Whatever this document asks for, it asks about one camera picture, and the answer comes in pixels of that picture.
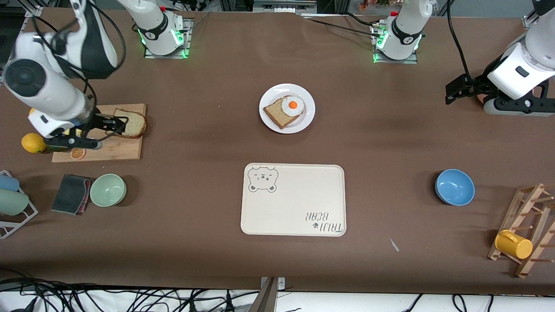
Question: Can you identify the cream bear print tray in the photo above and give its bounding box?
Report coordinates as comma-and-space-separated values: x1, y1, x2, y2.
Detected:
240, 163, 347, 237

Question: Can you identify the blue bowl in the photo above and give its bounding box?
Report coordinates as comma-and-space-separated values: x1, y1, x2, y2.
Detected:
435, 169, 476, 206

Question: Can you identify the wooden cutting board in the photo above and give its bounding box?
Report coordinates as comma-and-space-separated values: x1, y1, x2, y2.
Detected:
52, 103, 147, 163

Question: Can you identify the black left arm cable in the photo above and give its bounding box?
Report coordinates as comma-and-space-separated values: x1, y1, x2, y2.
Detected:
447, 0, 475, 87

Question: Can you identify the blue cup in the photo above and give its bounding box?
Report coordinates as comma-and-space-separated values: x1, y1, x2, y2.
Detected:
0, 174, 20, 192

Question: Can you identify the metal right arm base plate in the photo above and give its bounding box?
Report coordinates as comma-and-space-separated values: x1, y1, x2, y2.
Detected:
144, 17, 192, 59

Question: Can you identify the white round plate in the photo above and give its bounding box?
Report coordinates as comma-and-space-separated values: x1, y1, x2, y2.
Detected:
259, 83, 316, 134

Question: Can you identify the aluminium frame profile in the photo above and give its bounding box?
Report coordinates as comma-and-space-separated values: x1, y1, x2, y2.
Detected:
522, 6, 540, 29

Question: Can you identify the yellow mug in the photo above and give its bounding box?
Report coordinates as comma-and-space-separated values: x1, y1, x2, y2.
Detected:
495, 229, 534, 260

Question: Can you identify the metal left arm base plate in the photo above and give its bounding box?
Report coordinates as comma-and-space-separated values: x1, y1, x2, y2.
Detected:
371, 22, 419, 65

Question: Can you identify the pale green bowl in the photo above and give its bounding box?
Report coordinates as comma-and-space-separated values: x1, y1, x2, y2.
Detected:
89, 173, 127, 208

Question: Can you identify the toy fried egg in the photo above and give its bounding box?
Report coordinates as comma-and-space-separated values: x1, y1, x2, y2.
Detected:
281, 95, 305, 116

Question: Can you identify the black floor cable bundle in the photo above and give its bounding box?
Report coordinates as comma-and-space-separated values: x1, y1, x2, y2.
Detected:
0, 268, 261, 312

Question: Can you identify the short black table cable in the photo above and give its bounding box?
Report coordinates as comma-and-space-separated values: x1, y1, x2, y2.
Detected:
345, 12, 384, 27

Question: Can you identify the white wire rack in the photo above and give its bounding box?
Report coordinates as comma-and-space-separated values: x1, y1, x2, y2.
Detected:
0, 170, 39, 239

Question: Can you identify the long black table cable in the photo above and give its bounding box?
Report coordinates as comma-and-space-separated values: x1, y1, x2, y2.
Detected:
304, 16, 378, 37

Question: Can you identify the sandwich top bread slice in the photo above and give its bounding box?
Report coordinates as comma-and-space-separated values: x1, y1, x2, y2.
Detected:
114, 108, 147, 139

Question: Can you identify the pale green cup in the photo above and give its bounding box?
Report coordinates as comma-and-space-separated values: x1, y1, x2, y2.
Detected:
0, 189, 30, 216

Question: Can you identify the grey metal equipment box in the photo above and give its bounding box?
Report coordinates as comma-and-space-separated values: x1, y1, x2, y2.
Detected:
253, 0, 318, 14

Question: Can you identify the grey metal table bracket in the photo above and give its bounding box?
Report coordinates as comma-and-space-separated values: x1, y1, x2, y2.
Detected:
248, 276, 286, 312

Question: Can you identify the wooden mug rack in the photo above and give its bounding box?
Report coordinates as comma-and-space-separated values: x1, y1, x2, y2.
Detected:
487, 183, 555, 279

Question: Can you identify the dark grey folded cloth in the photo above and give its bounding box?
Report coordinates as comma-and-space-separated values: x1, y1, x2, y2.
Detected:
51, 174, 95, 216

